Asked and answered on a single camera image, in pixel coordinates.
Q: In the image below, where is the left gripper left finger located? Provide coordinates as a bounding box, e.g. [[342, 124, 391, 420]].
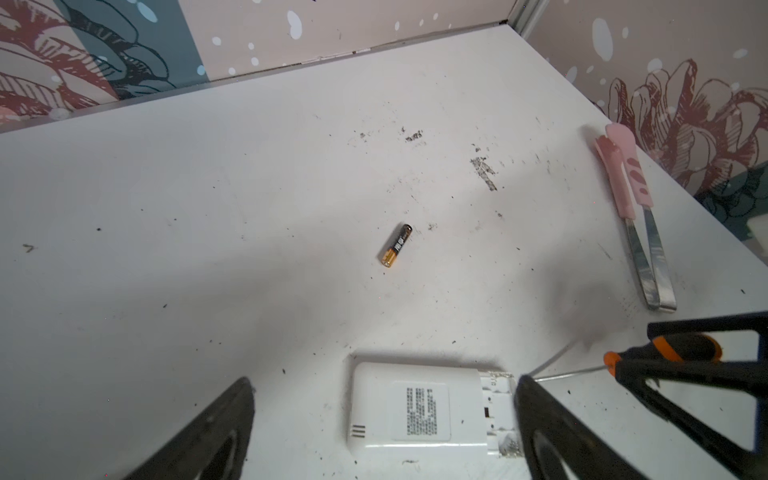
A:
[[128, 377, 255, 479]]

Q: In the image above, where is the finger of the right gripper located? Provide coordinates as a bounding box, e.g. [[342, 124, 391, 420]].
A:
[[646, 311, 767, 339], [614, 359, 767, 479]]

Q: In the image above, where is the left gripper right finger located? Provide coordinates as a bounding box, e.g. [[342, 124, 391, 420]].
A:
[[514, 375, 645, 479]]

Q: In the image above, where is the orange black screwdriver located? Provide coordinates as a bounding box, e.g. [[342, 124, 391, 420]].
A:
[[535, 333, 722, 382]]

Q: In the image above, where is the white remote control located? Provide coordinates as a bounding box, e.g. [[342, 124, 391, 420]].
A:
[[347, 362, 522, 462]]

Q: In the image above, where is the pink handled brush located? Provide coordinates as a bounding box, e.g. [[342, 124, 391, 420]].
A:
[[594, 123, 678, 313]]

